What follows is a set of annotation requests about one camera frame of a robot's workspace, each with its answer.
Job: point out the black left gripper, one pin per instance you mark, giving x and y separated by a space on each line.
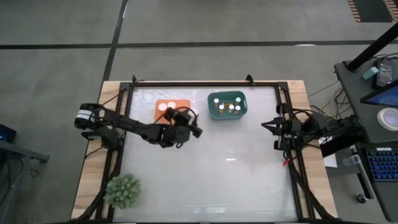
178 130

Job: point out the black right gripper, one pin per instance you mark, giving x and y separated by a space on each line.
293 129

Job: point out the narrow amber pill bottle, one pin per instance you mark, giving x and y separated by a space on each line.
221 107

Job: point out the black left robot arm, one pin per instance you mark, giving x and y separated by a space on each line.
130 126

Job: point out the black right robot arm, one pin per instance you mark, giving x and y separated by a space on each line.
335 126

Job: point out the orange plastic bin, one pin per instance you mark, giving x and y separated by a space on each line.
183 103

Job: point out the teal plastic bin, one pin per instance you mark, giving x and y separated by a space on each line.
227 117

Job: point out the white sheet of paper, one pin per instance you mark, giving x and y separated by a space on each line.
330 161

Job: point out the black box beside table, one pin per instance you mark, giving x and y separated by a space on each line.
337 147

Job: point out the green artificial succulent plant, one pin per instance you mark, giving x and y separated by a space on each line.
122 190

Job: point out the clear plastic cup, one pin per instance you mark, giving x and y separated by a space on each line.
351 160

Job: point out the grey desk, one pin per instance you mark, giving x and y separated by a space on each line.
351 81

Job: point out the small teal box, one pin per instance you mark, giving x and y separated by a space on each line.
370 73

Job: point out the computer monitor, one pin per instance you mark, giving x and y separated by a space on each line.
384 96

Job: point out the white tape roll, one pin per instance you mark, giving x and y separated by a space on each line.
388 119

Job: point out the black computer keyboard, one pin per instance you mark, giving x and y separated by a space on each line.
384 165

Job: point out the black slanted pole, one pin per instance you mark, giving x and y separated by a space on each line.
373 48

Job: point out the hazard striped floor mat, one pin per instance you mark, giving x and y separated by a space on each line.
373 11

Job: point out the grey cart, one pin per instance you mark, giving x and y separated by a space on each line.
18 152

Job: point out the black device with blue light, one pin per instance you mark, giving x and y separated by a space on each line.
7 133

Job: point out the black metal table frame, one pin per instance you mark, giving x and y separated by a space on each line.
202 84

